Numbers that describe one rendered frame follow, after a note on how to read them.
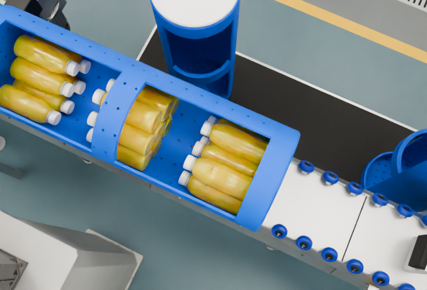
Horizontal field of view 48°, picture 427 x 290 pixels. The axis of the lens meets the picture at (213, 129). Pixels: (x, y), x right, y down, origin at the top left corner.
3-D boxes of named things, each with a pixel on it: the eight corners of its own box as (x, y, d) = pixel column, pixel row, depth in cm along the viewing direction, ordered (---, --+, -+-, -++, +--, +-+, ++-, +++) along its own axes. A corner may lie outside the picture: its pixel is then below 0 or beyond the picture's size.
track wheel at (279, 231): (288, 232, 133) (290, 227, 135) (273, 225, 134) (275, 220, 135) (283, 242, 136) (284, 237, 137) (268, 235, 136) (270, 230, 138)
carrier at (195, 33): (162, 76, 235) (192, 124, 228) (131, -27, 150) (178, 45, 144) (212, 48, 238) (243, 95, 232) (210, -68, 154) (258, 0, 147)
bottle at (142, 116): (149, 138, 125) (93, 113, 127) (159, 126, 130) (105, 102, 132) (153, 119, 121) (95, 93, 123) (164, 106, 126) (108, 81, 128)
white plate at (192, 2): (133, -29, 149) (133, -27, 150) (178, 42, 143) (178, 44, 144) (210, -70, 152) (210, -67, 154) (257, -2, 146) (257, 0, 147)
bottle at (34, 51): (14, 35, 132) (67, 59, 130) (29, 32, 138) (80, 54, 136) (10, 58, 135) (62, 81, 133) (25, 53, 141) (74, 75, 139)
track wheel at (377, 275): (392, 280, 130) (393, 275, 131) (376, 273, 130) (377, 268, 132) (384, 290, 132) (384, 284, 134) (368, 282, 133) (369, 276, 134)
